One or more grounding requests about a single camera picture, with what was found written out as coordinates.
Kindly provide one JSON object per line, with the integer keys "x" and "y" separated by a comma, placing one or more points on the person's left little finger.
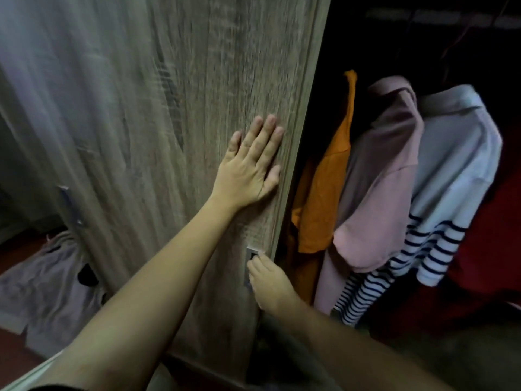
{"x": 233, "y": 145}

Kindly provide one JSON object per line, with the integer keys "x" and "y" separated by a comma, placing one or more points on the red garment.
{"x": 488, "y": 248}

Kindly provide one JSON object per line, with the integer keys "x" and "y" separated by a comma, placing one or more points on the person's left hand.
{"x": 244, "y": 175}

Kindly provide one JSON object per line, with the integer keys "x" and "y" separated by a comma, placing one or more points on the pink shirt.
{"x": 374, "y": 199}

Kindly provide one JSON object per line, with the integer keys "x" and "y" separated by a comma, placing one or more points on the person's left forearm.
{"x": 146, "y": 293}

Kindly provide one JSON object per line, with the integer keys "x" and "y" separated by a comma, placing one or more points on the person's left middle finger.
{"x": 263, "y": 134}

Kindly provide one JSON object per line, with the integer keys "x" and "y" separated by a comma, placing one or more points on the wardrobe clothes rail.
{"x": 431, "y": 17}

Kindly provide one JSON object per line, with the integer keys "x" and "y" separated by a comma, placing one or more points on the person's right fingers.
{"x": 260, "y": 266}

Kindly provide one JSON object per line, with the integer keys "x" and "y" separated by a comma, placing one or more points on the orange shirt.
{"x": 325, "y": 191}

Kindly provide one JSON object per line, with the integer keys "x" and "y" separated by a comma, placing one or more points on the light purple cloth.
{"x": 44, "y": 289}

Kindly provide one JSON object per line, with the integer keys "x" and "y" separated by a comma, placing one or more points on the person's left thumb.
{"x": 272, "y": 179}

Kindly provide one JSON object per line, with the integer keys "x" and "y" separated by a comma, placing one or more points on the person's right forearm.
{"x": 350, "y": 354}

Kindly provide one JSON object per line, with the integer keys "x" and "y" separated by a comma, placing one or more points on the wooden wardrobe door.
{"x": 163, "y": 97}

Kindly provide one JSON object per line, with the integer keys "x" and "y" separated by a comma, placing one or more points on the person's right hand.
{"x": 272, "y": 287}

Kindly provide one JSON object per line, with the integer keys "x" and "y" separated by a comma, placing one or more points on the white navy striped shirt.
{"x": 456, "y": 158}

